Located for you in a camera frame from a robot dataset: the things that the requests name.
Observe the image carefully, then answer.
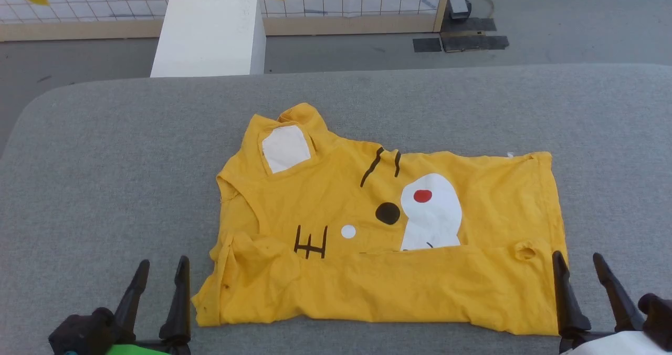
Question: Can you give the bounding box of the yellow tiger print t-shirt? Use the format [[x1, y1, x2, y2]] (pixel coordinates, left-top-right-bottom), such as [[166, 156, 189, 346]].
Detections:
[[191, 102, 569, 338]]

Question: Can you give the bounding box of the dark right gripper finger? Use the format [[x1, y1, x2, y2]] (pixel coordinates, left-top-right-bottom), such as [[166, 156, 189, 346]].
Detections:
[[551, 249, 593, 338], [593, 252, 646, 333]]

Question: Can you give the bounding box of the large black floor mat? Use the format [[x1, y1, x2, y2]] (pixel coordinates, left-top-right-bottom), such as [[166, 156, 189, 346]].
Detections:
[[439, 17, 510, 53]]

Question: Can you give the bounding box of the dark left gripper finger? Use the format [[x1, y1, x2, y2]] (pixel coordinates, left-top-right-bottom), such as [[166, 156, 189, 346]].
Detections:
[[112, 259, 151, 341], [159, 255, 191, 345]]

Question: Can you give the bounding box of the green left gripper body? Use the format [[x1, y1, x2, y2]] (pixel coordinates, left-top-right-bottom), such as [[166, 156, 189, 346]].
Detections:
[[104, 341, 193, 355]]

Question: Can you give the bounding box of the yellow floor cable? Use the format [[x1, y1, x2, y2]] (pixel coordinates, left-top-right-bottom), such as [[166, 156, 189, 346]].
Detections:
[[469, 0, 496, 19]]

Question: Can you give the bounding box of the white box pedestal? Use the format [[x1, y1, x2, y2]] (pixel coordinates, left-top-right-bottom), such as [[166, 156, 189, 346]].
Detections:
[[150, 0, 267, 78]]

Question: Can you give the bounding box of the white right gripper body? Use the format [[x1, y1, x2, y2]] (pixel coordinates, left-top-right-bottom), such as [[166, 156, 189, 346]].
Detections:
[[559, 329, 672, 355]]

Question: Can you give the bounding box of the small black floor mat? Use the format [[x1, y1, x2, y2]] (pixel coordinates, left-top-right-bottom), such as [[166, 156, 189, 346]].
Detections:
[[412, 37, 443, 53]]

